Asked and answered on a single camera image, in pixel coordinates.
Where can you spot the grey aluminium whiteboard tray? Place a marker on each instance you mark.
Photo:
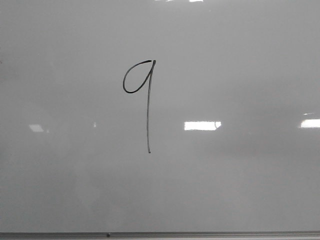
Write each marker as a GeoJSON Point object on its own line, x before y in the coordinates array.
{"type": "Point", "coordinates": [304, 235]}

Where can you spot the black handwritten number nine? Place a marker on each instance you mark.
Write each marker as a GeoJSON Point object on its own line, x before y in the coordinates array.
{"type": "Point", "coordinates": [148, 80]}

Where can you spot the white whiteboard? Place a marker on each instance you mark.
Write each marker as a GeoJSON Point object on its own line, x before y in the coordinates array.
{"type": "Point", "coordinates": [234, 95]}

